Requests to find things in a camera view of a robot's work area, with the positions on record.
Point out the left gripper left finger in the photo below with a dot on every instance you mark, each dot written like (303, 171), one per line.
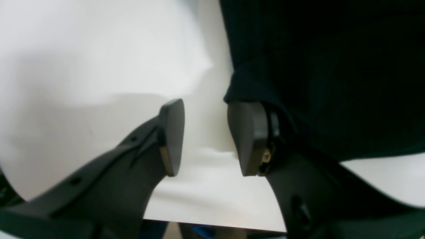
(171, 129)

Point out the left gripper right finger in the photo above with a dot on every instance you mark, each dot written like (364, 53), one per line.
(254, 127)

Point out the black T-shirt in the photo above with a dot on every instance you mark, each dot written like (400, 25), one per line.
(348, 75)

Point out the blue box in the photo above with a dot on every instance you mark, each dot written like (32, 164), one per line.
(204, 231)

